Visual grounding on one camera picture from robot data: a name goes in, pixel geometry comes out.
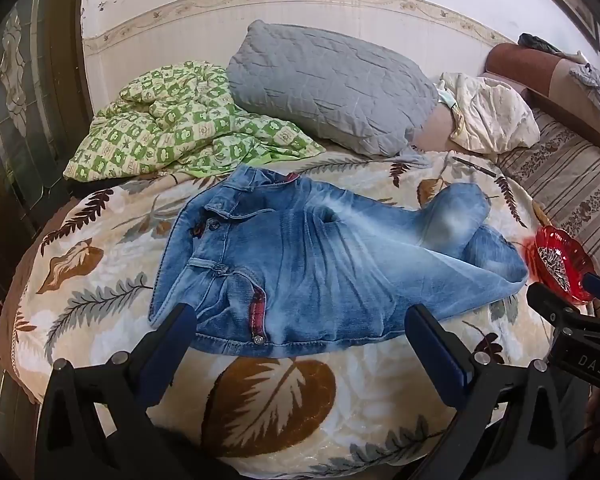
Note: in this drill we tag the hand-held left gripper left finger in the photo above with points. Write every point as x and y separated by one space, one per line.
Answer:
179 327

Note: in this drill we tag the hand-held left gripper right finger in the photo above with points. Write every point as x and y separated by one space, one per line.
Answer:
432 352

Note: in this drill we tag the blue denim pants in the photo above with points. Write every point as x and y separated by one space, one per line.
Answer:
300 260

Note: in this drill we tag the red glass bowl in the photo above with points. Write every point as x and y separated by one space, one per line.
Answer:
577 265

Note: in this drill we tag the sunflower seeds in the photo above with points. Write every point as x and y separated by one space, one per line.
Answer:
555 262

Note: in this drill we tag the striped floral mattress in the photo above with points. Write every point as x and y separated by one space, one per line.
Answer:
570 180

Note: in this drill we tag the leaf print blanket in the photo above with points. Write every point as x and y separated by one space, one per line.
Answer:
275 400

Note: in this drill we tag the thin black stick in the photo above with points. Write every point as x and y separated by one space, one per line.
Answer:
474 165

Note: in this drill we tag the cream crumpled cloth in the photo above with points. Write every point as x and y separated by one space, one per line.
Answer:
495 110

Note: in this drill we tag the pink pillow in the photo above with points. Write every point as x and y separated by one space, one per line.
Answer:
437 132

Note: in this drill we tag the grey crumpled garment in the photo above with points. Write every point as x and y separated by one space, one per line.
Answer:
597 85

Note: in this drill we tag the green checked quilt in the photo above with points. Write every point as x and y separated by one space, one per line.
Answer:
175 120

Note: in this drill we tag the dark cloth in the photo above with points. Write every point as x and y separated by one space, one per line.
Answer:
539 42

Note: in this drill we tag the dark door with glass panel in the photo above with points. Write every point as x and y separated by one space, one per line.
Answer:
25 110

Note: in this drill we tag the grey quilted pillow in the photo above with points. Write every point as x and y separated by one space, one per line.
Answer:
325 82

